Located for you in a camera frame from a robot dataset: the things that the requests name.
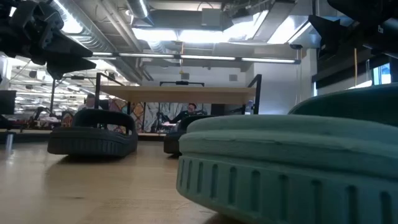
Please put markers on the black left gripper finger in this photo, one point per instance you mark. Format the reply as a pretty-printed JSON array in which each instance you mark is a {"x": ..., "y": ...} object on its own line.
[
  {"x": 68, "y": 67},
  {"x": 66, "y": 46}
]

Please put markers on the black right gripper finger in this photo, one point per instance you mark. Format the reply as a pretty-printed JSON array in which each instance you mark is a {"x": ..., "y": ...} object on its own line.
[
  {"x": 367, "y": 9},
  {"x": 329, "y": 34}
]

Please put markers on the teal slide sandal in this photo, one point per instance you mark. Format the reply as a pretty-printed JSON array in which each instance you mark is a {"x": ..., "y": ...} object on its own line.
[
  {"x": 357, "y": 105},
  {"x": 280, "y": 146}
]

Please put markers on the black slide sandal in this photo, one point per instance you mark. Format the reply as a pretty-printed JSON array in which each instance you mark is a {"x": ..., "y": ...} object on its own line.
[
  {"x": 172, "y": 141},
  {"x": 90, "y": 143}
]

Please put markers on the person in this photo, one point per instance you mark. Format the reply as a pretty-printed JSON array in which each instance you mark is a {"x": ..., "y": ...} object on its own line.
[
  {"x": 90, "y": 101},
  {"x": 189, "y": 109}
]

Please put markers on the black background monitor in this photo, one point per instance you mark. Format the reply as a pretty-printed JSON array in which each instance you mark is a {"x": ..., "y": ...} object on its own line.
[{"x": 7, "y": 102}]

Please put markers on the grey ceiling box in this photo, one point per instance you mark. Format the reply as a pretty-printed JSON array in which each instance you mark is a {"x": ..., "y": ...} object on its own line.
[{"x": 211, "y": 17}]

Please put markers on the long linear ceiling light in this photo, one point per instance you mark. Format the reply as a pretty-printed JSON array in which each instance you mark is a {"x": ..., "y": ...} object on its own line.
[{"x": 205, "y": 58}]

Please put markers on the silver spiral ventilation duct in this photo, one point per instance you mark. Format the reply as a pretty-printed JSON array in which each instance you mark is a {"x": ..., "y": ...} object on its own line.
[{"x": 93, "y": 34}]

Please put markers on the ceiling security camera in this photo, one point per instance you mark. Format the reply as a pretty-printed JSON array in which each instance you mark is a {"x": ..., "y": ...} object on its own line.
[{"x": 295, "y": 46}]

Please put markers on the short silver ventilation duct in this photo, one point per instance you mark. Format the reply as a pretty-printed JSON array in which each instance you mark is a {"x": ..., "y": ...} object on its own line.
[{"x": 138, "y": 9}]

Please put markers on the wooden shelf black metal frame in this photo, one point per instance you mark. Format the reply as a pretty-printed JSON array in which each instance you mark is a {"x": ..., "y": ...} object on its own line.
[{"x": 177, "y": 95}]

